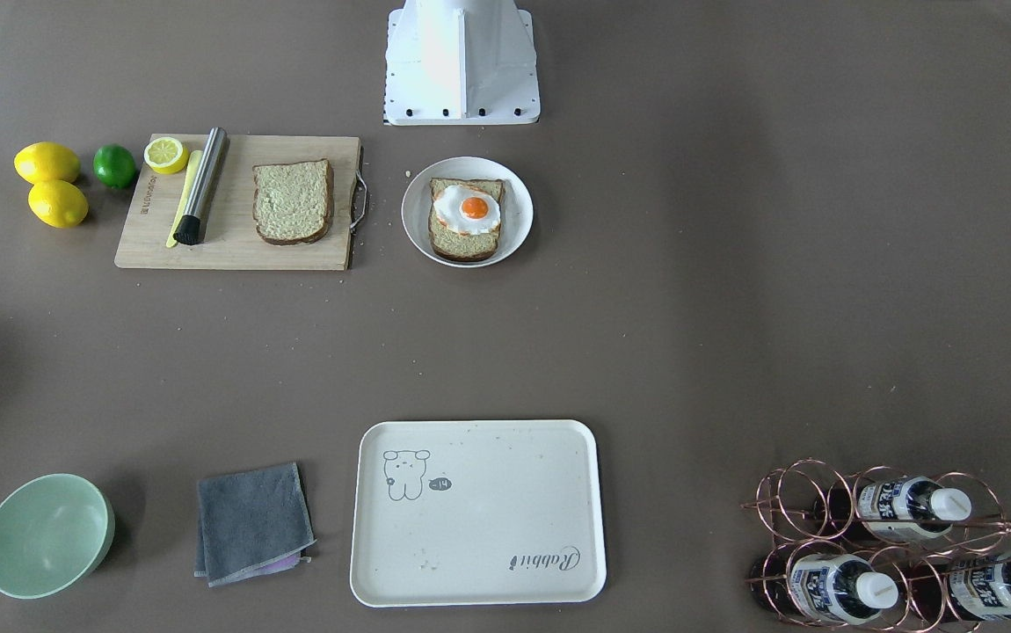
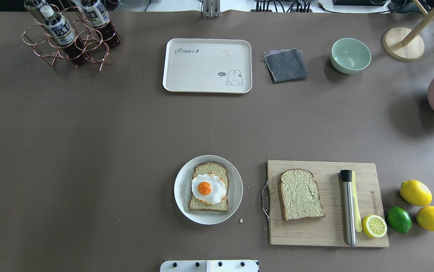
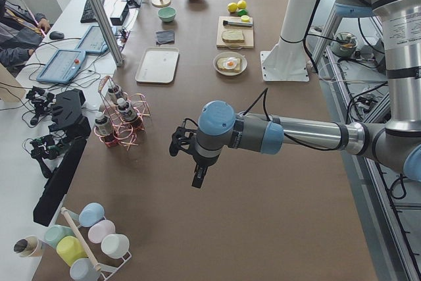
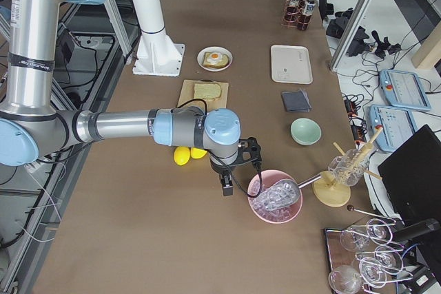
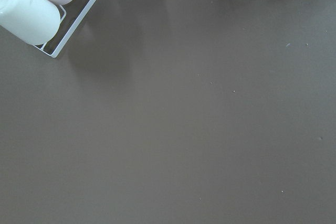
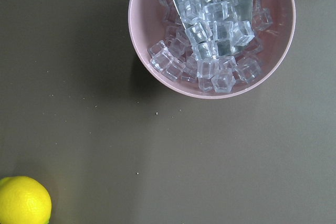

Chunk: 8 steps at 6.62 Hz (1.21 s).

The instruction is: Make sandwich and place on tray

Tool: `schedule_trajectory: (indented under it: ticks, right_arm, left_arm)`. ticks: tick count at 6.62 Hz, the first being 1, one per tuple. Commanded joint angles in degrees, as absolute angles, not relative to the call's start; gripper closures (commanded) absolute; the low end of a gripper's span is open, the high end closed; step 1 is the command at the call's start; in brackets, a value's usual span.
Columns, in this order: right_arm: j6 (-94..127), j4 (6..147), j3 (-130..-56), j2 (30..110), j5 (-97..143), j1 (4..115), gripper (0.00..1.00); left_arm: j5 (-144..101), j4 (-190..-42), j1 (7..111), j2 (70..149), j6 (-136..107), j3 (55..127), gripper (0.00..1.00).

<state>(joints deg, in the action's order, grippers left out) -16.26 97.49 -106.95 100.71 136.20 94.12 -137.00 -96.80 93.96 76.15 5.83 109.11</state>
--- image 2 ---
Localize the bread slice under egg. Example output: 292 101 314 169
188 162 229 212

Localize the cream rabbit tray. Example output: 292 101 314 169
162 38 252 94

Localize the grey folded cloth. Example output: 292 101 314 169
263 48 308 83

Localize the aluminium frame post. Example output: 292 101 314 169
202 0 221 18

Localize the tea bottle back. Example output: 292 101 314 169
81 0 120 48

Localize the fried egg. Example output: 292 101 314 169
191 172 227 205

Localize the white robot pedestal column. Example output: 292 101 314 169
160 260 260 272

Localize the green lime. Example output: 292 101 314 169
387 206 412 233

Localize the tea bottle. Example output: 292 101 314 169
40 5 86 65
24 0 47 23
81 0 120 48

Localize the wooden cup tree stand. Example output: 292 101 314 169
382 0 434 62

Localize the yellow lemon far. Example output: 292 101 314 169
400 180 432 206

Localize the white round plate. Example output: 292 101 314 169
174 155 243 224

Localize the tea bottle front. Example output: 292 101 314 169
40 5 86 65

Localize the green bowl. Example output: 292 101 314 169
330 38 372 74

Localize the half lemon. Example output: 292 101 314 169
362 215 388 238

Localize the yellow plastic knife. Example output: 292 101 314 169
351 170 362 232

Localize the copper wire bottle rack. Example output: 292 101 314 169
23 0 121 71

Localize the plain bread slice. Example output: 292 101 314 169
279 169 326 221

